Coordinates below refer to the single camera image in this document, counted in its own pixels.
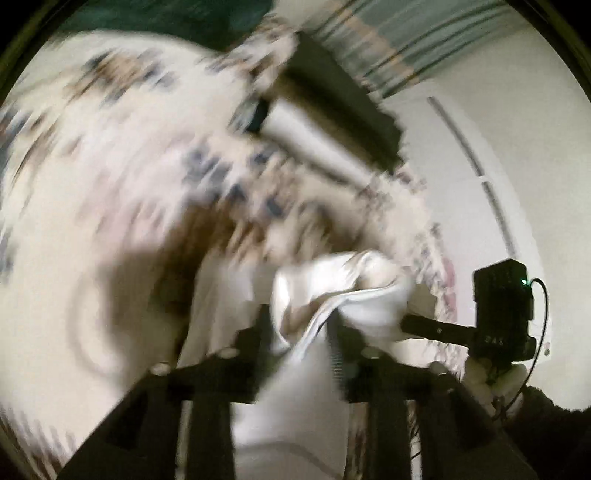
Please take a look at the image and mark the white garment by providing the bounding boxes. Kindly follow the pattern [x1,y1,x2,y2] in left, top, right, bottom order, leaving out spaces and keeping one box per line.
[178,250,417,480]

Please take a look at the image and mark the grey wall strip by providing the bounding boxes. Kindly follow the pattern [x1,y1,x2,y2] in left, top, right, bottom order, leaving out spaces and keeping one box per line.
[427,96,519,261]

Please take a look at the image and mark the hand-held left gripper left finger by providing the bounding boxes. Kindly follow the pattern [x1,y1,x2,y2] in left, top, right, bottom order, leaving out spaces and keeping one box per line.
[59,304,288,480]

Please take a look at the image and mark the black cable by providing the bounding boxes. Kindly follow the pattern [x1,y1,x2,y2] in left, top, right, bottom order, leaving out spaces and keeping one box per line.
[492,278,551,421]

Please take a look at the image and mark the person's right hand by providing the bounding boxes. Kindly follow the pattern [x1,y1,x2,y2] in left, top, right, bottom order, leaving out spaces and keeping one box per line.
[428,360,528,414]

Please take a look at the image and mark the dark green cloth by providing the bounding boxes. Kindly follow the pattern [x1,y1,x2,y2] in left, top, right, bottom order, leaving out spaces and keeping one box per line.
[58,0,278,52]

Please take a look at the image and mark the person's right forearm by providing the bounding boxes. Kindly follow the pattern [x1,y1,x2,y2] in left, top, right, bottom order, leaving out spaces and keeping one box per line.
[501,384,591,480]

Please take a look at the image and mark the dark box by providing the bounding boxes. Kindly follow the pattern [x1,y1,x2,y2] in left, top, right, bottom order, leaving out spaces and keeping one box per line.
[249,31,403,178]

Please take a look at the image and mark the printed blanket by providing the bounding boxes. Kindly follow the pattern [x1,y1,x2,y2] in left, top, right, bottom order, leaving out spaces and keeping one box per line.
[0,18,462,480]

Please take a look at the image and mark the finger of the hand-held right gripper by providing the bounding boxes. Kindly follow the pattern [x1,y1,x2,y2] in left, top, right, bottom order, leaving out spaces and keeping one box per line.
[400,313,477,346]

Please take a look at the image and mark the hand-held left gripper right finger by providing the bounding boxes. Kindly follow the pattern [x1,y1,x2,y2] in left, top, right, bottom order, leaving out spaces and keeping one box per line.
[329,318,539,480]

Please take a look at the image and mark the striped curtain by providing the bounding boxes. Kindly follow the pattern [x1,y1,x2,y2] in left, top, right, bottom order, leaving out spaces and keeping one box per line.
[309,0,525,100]

